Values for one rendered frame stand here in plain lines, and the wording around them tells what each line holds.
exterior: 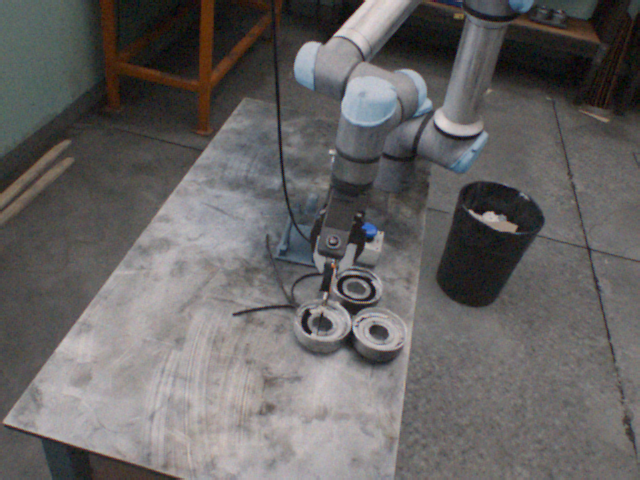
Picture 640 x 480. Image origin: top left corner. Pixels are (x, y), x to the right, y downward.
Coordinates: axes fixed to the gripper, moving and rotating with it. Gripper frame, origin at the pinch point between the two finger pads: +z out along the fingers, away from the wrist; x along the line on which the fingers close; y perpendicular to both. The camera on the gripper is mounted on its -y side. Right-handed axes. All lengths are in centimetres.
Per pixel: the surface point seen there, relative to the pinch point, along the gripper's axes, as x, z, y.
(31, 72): 149, 54, 144
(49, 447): 39, 24, -32
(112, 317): 37.0, 13.2, -10.9
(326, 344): -2.3, 9.9, -8.2
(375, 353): -11.3, 10.3, -7.3
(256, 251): 16.4, 13.2, 15.7
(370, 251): -7.5, 9.2, 19.5
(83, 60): 147, 65, 186
